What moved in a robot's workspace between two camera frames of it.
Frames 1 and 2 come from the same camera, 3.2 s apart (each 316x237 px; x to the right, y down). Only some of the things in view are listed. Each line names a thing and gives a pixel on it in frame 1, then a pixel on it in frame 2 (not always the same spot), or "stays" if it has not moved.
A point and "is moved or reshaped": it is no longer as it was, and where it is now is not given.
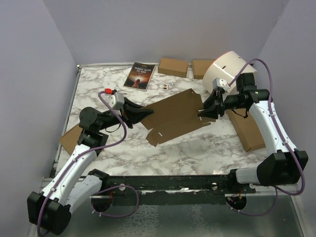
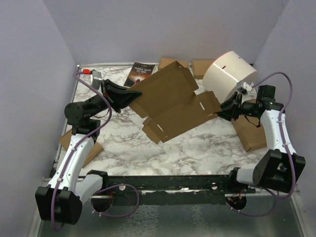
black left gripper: [131, 113] → [117, 96]
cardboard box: [200, 67] stays
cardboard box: [174, 115] is moved or reshaped
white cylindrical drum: [226, 67] stays
